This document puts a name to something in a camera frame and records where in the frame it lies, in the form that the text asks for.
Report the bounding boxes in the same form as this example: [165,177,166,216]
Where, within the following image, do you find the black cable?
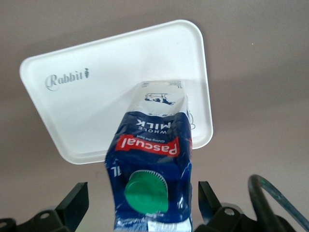
[248,174,309,232]

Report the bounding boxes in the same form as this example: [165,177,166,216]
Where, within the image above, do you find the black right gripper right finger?
[194,181,289,232]

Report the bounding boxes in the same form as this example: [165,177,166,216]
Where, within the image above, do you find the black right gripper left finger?
[0,182,90,232]

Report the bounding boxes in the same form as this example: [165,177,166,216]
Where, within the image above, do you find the blue white Pascal milk carton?
[104,81,194,232]

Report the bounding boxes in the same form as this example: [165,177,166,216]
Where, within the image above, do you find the white Rabbit print tray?
[19,19,214,165]

